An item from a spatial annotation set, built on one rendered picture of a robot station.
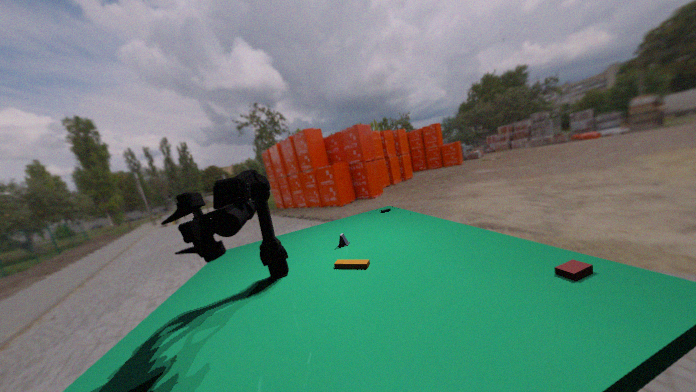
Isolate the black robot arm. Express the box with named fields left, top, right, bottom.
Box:
left=178, top=170, right=289, bottom=281

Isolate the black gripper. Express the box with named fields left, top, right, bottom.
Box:
left=161, top=192, right=226, bottom=262

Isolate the brown rectangular bar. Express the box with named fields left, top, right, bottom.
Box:
left=334, top=259, right=370, bottom=268

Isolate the reddish-brown flat block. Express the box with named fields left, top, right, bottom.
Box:
left=554, top=260, right=593, bottom=280

